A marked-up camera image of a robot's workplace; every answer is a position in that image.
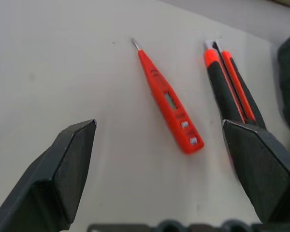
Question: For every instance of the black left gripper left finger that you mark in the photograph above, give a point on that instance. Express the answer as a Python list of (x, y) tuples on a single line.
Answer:
[(46, 183)]

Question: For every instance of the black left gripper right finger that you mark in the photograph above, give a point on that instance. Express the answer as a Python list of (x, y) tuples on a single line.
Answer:
[(263, 169)]

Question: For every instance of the red and black pliers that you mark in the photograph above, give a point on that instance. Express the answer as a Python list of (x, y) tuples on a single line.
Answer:
[(217, 79)]

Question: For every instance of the red voltage tester screwdriver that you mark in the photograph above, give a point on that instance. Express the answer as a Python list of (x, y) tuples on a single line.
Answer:
[(164, 89)]

